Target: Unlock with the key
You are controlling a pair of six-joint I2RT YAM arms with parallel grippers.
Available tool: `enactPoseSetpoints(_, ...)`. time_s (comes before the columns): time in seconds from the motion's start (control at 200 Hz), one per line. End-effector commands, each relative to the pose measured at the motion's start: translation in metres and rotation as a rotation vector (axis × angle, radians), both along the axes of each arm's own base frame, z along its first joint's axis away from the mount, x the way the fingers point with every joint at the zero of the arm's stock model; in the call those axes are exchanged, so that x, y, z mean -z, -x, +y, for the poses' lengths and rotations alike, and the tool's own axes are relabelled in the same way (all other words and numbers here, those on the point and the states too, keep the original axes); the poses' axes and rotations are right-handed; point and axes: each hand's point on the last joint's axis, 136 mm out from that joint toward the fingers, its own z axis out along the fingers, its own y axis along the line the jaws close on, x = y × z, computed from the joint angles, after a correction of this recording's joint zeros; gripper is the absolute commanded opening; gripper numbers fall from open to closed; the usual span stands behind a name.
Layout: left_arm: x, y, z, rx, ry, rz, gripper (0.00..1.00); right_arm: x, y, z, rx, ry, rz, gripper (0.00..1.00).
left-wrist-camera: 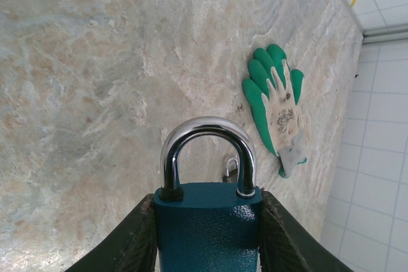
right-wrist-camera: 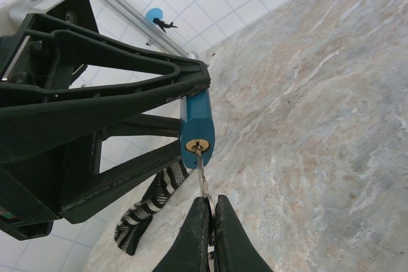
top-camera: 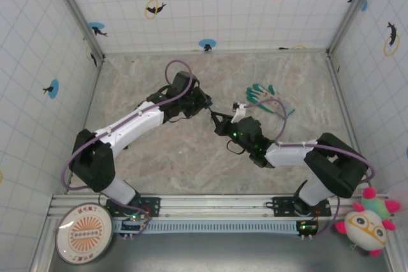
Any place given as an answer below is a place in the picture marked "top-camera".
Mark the black fish blue disc sticker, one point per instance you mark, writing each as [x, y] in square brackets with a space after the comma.
[207, 45]

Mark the white green work glove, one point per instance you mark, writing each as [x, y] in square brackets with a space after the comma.
[269, 97]

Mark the black diver blue disc sticker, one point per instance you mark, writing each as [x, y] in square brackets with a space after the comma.
[53, 88]

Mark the round orange patterned plate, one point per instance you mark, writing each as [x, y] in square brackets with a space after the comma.
[83, 233]

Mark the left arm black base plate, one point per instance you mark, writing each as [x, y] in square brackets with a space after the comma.
[153, 205]

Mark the black shark blue disc sticker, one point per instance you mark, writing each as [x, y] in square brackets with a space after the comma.
[97, 29]

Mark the aluminium corner post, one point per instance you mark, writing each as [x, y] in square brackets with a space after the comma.
[78, 14]
[350, 14]

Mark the aluminium table side rail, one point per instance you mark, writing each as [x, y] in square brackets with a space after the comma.
[97, 77]

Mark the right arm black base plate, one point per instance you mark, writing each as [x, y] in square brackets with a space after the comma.
[280, 205]

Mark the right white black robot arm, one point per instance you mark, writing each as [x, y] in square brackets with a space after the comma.
[334, 163]

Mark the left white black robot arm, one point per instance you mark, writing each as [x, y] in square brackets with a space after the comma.
[143, 122]

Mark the white pink plush toy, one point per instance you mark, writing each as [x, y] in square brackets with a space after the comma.
[366, 230]

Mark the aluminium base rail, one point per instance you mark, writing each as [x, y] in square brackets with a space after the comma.
[216, 203]

